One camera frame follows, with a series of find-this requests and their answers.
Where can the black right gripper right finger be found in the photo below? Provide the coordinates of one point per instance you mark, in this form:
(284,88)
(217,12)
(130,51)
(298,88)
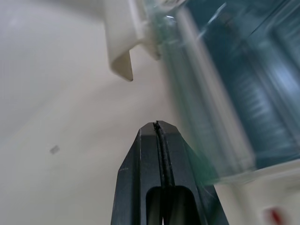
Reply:
(185,164)

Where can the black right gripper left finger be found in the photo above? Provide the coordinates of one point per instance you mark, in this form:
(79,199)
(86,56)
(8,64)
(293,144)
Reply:
(133,178)

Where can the clear teal plastic container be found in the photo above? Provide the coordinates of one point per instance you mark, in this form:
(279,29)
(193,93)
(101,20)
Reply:
(234,82)

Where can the white toaster oven body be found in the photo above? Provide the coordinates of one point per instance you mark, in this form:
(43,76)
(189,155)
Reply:
(257,197)

